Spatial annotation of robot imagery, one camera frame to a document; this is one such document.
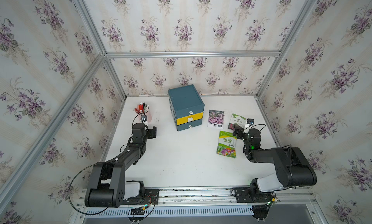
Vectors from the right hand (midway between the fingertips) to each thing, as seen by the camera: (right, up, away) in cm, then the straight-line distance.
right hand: (244, 126), depth 92 cm
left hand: (-63, 0, -2) cm, 63 cm away
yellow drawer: (-35, +5, -2) cm, 36 cm away
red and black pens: (-68, +12, +6) cm, 70 cm away
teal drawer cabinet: (-37, +12, -4) cm, 40 cm away
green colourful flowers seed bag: (-12, -12, -1) cm, 16 cm away
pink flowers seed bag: (-16, +3, +12) cm, 20 cm away
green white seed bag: (-1, +1, +11) cm, 11 cm away
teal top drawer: (-39, +9, -7) cm, 41 cm away
